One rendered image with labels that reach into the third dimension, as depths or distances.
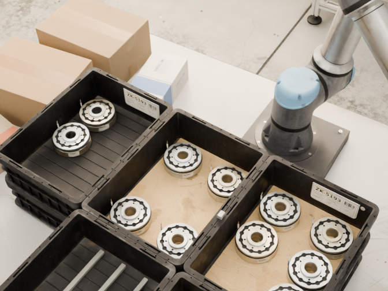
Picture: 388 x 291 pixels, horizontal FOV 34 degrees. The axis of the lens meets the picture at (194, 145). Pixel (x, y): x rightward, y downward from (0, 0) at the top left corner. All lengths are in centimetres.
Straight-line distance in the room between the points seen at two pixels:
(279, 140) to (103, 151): 50
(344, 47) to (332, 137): 32
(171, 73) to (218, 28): 146
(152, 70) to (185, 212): 59
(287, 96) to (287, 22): 182
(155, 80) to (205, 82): 20
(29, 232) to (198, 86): 73
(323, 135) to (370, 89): 129
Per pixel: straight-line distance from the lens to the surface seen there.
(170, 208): 162
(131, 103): 182
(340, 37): 171
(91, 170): 173
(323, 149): 188
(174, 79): 200
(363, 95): 315
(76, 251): 159
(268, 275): 152
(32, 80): 197
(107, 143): 178
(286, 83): 173
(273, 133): 181
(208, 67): 217
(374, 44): 148
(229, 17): 352
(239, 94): 207
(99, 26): 212
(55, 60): 202
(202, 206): 162
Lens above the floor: 216
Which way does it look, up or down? 49 degrees down
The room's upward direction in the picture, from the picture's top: 2 degrees counter-clockwise
